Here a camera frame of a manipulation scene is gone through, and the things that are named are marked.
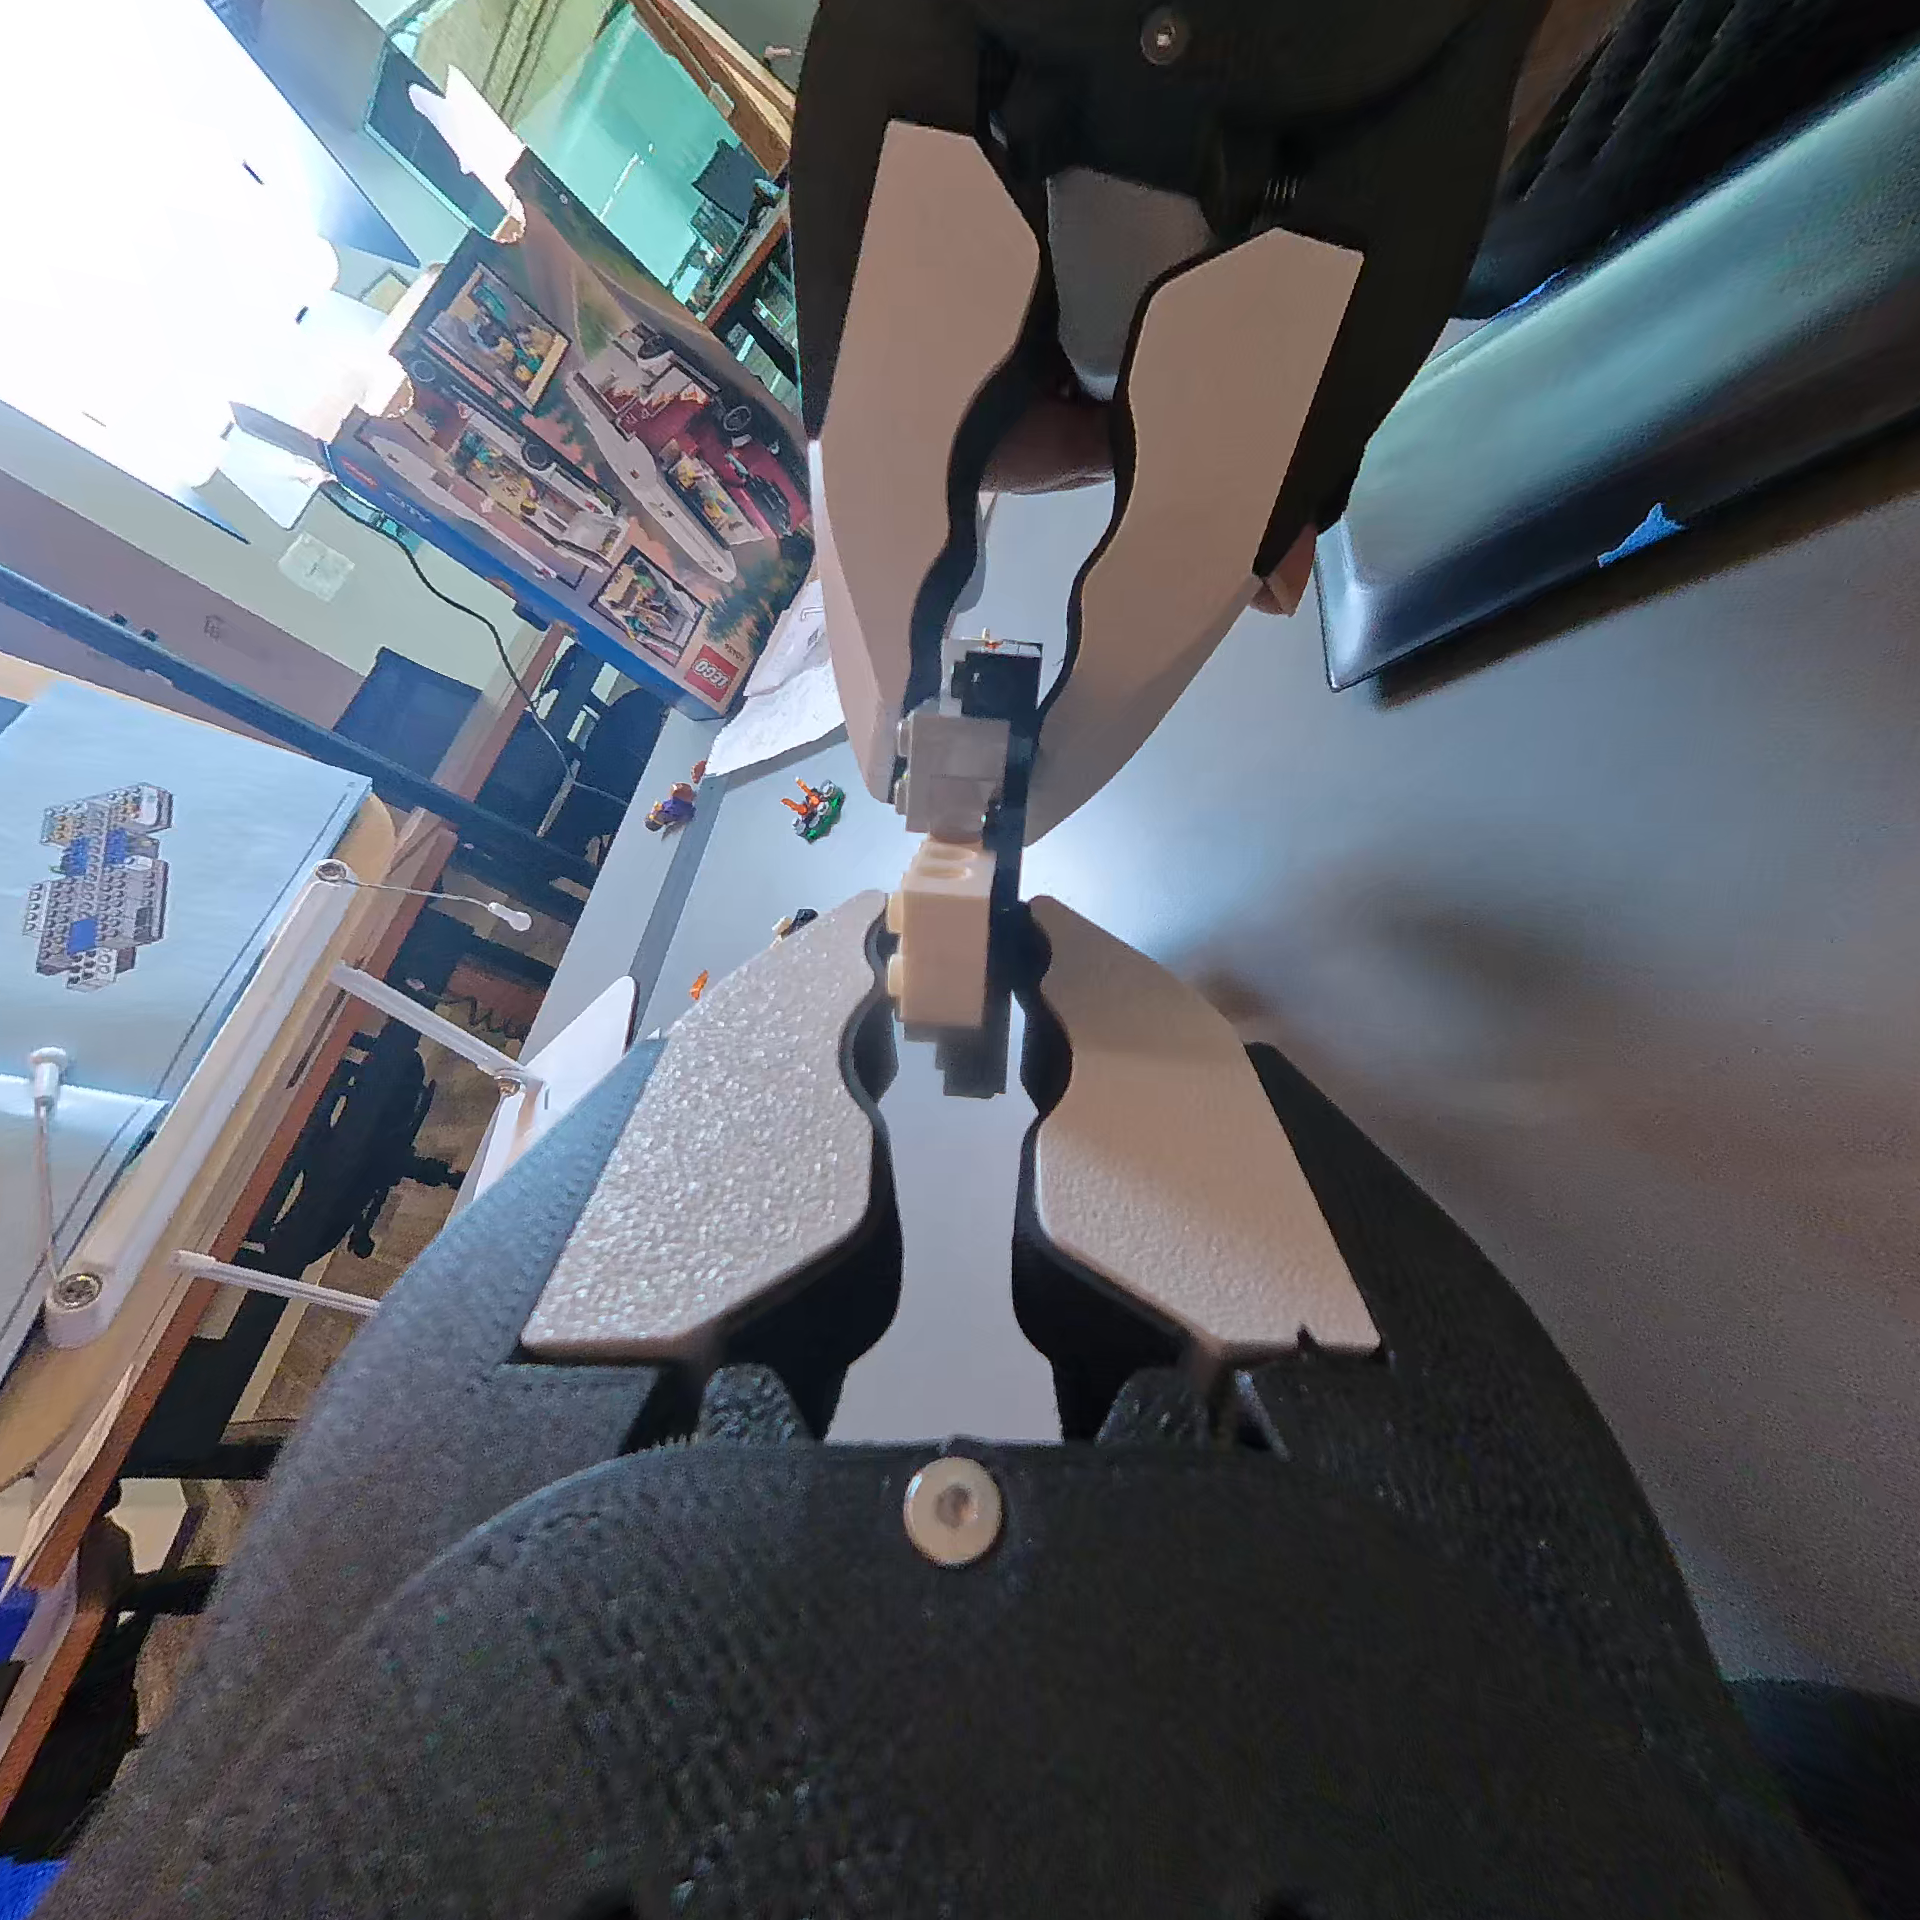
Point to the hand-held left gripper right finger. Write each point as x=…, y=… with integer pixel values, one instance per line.
x=1201, y=1186

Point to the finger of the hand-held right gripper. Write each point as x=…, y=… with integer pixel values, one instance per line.
x=916, y=376
x=1216, y=451

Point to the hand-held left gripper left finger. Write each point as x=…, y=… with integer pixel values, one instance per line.
x=706, y=1155

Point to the white grey lego vehicle build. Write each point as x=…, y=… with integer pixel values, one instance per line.
x=946, y=946

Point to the pile of loose lego pieces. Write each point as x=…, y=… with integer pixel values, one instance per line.
x=790, y=922

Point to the lego set cardboard box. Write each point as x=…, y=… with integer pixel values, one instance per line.
x=600, y=435

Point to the lego minifigure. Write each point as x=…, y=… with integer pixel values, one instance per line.
x=675, y=801

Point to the small green lego campfire build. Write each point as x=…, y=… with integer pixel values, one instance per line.
x=810, y=810

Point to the lego instruction booklet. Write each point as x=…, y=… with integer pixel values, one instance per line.
x=181, y=841
x=195, y=1110

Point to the person's right hand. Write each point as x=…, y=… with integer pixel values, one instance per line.
x=1050, y=451

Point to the white printed paper bag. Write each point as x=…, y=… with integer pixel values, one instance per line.
x=781, y=706

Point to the blue tape piece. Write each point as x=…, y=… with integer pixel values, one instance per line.
x=1642, y=537

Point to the black mesh chair backrest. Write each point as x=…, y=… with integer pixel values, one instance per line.
x=1726, y=121

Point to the white wall outlet plate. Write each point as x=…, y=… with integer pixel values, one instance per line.
x=315, y=567

